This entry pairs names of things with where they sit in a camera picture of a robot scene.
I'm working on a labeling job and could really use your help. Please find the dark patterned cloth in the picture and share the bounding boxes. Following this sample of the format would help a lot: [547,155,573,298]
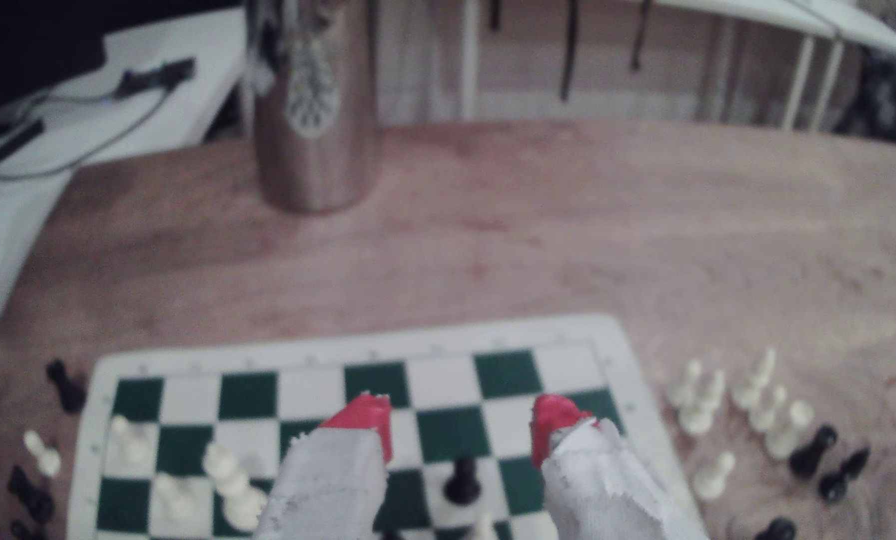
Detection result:
[838,15,896,147]

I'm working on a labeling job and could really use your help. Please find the white desk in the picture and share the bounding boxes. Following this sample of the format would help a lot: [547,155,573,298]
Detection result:
[0,7,246,406]

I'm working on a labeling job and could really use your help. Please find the black chess pawn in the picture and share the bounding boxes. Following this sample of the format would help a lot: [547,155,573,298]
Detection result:
[444,456,482,505]

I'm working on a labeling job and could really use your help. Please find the green and white chessboard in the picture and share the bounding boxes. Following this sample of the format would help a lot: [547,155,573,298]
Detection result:
[65,313,707,540]

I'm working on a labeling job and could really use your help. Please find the white chess pawn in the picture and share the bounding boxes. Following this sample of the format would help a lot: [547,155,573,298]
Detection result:
[110,414,151,462]
[155,472,194,522]
[693,451,737,501]
[24,429,62,477]

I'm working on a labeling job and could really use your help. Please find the white table with legs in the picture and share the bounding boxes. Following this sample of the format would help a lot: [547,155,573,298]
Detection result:
[628,0,896,132]

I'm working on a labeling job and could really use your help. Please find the black adapter plug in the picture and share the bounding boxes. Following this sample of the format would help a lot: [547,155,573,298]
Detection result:
[114,58,196,99]

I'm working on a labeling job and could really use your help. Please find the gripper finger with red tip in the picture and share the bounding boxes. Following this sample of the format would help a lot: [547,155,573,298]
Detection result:
[530,393,707,540]
[255,393,395,540]

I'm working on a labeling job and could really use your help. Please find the steel drinking tumbler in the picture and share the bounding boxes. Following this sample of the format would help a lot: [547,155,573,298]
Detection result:
[247,0,380,215]

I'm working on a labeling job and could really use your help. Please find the large white chess piece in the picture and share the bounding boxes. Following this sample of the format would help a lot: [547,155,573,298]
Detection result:
[202,442,267,532]

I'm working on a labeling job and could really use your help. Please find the black stick connector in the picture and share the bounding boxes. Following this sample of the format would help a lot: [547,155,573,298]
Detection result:
[0,118,46,185]

